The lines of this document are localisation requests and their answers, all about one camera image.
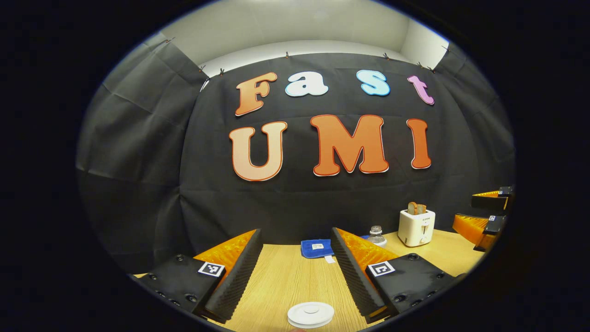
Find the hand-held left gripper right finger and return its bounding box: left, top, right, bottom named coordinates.
left=331, top=227, right=461, bottom=325

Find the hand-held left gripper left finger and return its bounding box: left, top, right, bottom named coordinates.
left=130, top=228, right=264, bottom=325

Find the clear water bottle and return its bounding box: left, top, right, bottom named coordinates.
left=367, top=225, right=387, bottom=247

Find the blue towel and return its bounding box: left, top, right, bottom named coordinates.
left=301, top=238, right=336, bottom=264

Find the white toaster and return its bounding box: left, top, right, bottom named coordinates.
left=398, top=208, right=436, bottom=247

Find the black backdrop cloth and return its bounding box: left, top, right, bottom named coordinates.
left=76, top=32, right=516, bottom=277

